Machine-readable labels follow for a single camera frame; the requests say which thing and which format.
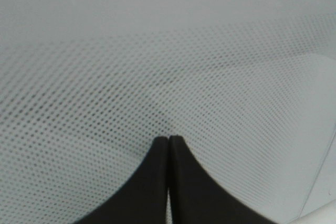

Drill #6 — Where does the white microwave door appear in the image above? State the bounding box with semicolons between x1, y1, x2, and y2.
1;0;335;223

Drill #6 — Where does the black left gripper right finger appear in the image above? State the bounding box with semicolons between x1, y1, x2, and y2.
168;135;272;223

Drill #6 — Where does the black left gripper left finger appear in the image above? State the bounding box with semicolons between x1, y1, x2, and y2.
77;136;168;223

